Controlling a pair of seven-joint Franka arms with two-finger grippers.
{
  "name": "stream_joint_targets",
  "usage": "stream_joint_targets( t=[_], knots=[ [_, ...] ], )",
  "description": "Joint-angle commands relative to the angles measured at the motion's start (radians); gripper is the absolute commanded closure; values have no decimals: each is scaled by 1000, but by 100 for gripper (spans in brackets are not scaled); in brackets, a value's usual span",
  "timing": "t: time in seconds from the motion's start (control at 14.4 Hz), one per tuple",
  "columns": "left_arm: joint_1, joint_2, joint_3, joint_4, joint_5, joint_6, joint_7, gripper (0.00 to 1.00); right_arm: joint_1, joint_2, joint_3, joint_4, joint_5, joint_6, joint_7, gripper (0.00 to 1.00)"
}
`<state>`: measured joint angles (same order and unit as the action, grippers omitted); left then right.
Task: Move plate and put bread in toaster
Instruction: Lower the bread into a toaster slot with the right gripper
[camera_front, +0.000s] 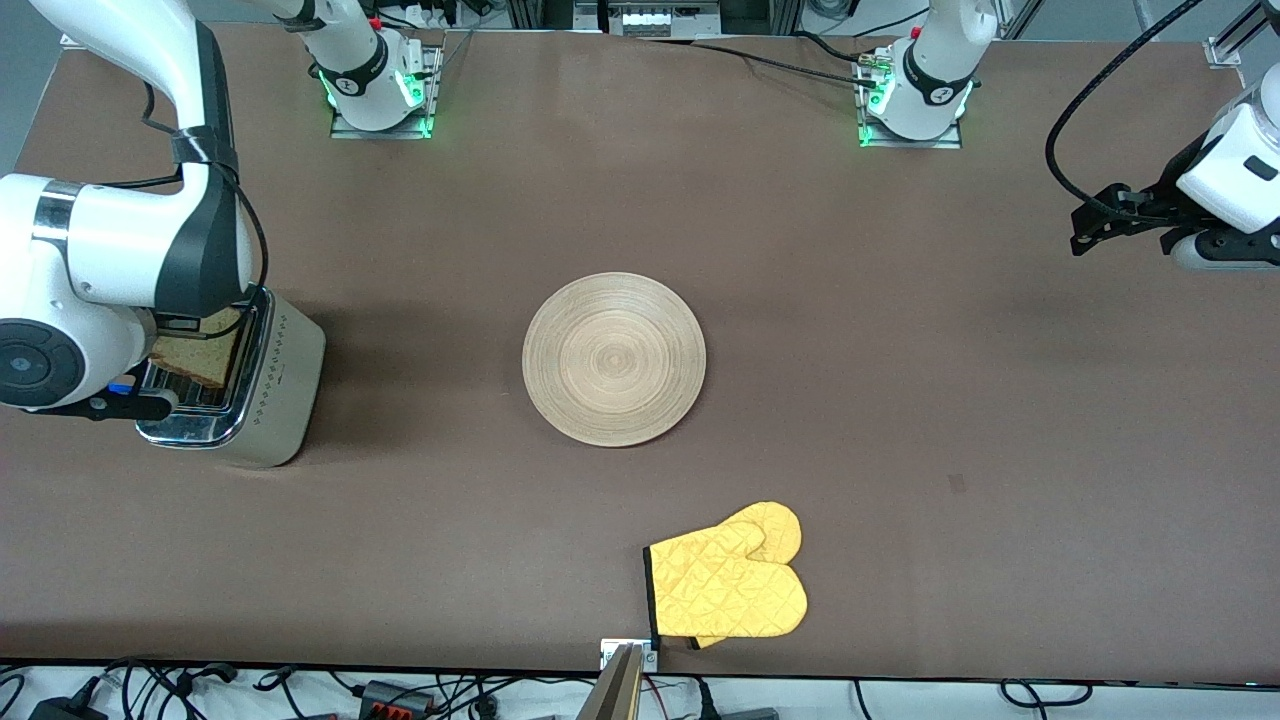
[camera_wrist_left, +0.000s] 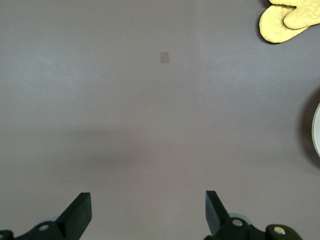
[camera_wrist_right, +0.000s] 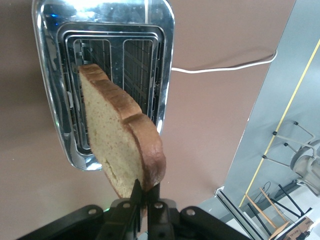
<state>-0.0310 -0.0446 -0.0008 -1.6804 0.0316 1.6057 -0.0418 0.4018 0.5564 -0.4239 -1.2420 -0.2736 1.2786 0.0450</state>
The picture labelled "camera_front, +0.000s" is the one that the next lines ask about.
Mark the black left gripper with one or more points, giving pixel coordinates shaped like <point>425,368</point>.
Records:
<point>1163,203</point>

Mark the red and black connector block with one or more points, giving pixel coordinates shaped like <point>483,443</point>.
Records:
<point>395,697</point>

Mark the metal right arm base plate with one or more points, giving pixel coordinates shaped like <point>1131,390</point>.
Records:
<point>380,133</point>

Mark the brown bread slice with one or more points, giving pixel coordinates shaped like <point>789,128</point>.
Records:
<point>205,360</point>

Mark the grey electrical box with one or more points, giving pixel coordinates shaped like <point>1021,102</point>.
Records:
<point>648,20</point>

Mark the chrome and beige toaster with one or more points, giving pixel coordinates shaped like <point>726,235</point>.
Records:
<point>285,390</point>

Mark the aluminium camera mount profile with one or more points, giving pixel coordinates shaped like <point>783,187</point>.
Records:
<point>618,690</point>

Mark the black power adapter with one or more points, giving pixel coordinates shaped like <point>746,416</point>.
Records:
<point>70,710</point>

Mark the small metal table bracket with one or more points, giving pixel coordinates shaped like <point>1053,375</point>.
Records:
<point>650,655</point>

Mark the yellow quilted oven mitt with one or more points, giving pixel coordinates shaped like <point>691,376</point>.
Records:
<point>725,590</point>

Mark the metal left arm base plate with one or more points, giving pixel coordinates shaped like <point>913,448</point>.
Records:
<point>910,144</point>

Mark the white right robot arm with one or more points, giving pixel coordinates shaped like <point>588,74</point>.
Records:
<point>100,240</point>

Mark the round wooden plate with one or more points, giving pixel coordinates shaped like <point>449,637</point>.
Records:
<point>615,360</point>

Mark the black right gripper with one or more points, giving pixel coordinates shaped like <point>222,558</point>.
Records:
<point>161,323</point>

